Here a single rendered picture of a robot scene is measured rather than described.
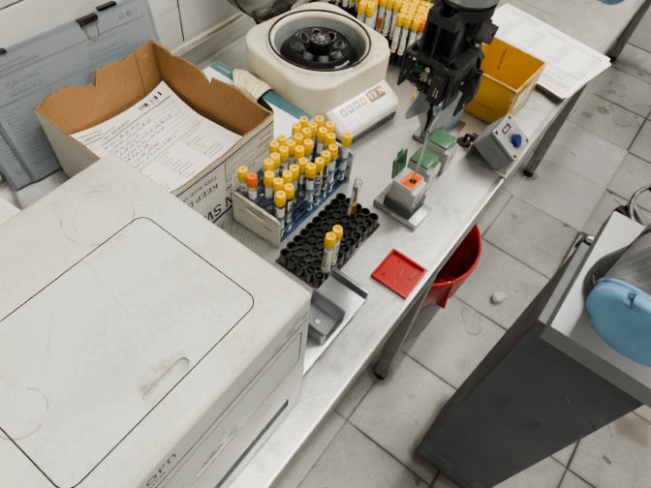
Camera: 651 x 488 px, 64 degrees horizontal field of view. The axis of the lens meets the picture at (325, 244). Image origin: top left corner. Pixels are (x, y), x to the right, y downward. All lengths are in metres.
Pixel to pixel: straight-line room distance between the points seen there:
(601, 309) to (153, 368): 0.49
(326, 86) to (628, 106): 2.27
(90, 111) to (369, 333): 0.60
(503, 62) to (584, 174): 1.39
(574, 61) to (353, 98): 0.58
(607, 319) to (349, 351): 0.34
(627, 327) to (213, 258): 0.46
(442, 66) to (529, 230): 1.62
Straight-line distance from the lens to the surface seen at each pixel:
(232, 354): 0.44
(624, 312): 0.66
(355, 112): 1.03
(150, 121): 0.98
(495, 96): 1.11
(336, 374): 0.76
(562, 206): 2.37
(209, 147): 0.92
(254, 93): 0.98
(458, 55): 0.68
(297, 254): 0.83
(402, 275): 0.85
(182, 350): 0.45
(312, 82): 0.97
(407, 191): 0.87
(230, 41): 1.26
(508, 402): 1.14
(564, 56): 1.41
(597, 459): 1.88
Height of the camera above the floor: 1.58
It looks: 55 degrees down
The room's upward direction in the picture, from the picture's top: 8 degrees clockwise
